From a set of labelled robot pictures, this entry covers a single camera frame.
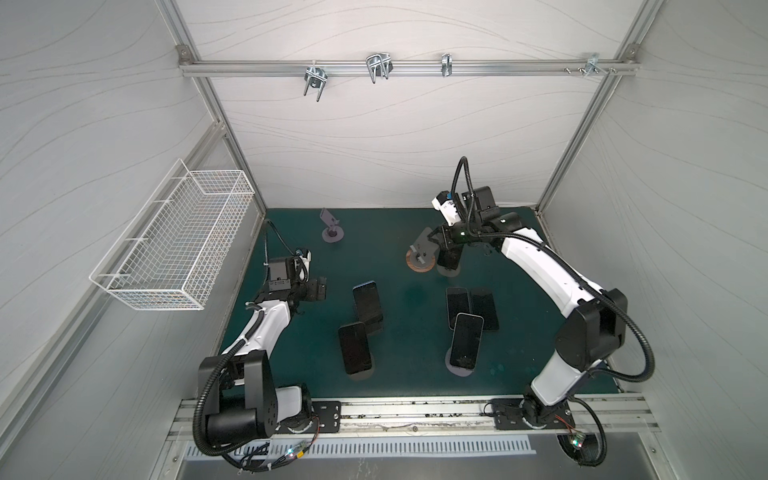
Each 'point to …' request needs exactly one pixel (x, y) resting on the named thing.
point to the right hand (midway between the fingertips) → (434, 228)
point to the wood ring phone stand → (421, 255)
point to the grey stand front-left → (363, 375)
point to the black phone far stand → (450, 258)
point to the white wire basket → (171, 251)
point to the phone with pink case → (457, 301)
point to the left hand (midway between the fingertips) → (313, 275)
